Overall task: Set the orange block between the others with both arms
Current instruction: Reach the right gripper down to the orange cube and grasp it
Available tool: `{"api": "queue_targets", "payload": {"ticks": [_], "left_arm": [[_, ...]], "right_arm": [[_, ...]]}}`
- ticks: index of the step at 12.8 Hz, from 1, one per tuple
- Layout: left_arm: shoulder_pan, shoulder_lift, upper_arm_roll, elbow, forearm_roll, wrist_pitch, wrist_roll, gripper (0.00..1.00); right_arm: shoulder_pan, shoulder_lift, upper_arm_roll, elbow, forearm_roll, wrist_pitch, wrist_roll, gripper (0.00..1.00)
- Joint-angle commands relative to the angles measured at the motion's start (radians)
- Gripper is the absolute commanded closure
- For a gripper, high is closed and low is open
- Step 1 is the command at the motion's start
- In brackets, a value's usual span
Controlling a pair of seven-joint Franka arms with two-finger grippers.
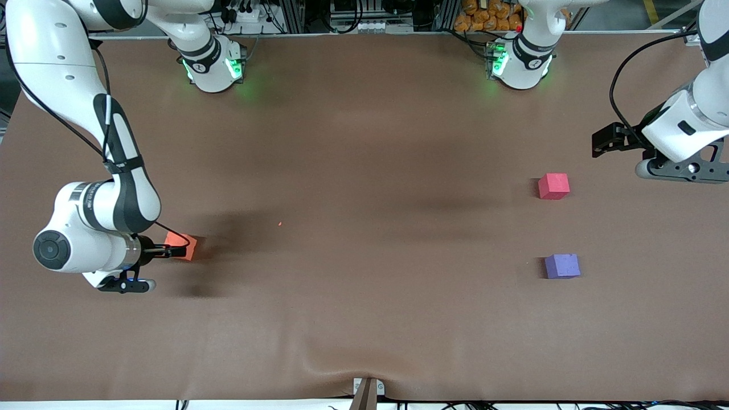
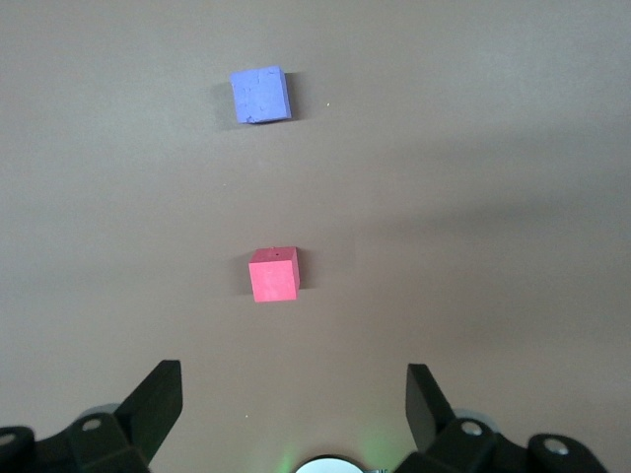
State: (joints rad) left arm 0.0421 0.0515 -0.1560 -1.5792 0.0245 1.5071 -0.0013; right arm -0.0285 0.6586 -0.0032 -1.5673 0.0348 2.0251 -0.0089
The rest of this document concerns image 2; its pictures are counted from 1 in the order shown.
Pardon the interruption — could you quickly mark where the brown table cloth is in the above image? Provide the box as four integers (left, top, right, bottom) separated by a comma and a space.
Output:
0, 0, 631, 473

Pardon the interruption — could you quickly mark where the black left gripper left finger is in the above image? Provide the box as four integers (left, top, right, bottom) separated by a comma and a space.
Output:
0, 359, 184, 473

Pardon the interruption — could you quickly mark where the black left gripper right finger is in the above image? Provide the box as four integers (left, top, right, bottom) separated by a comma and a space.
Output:
393, 363, 608, 473

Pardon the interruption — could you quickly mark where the purple foam block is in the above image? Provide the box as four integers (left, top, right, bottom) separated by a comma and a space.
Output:
229, 65, 293, 125

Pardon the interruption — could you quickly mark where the red foam block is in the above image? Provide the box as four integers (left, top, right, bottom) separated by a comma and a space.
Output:
247, 244, 302, 304

